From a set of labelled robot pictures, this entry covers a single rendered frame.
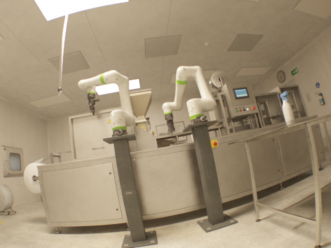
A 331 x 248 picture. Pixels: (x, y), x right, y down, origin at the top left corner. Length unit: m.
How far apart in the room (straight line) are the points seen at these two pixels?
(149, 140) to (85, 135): 0.74
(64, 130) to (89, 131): 4.57
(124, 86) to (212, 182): 1.21
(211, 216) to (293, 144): 1.43
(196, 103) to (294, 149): 1.48
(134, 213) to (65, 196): 0.84
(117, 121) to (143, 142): 0.63
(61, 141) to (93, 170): 4.84
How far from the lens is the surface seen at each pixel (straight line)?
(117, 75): 1.75
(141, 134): 2.12
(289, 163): 2.48
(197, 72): 1.92
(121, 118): 1.58
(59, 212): 2.18
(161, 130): 5.98
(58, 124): 6.88
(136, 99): 2.20
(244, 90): 2.28
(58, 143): 6.77
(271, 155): 2.29
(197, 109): 1.64
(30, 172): 2.68
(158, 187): 1.85
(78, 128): 2.24
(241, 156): 2.07
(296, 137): 2.60
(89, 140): 2.16
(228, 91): 2.18
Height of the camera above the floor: 0.67
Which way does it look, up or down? 11 degrees up
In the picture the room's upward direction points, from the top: 11 degrees counter-clockwise
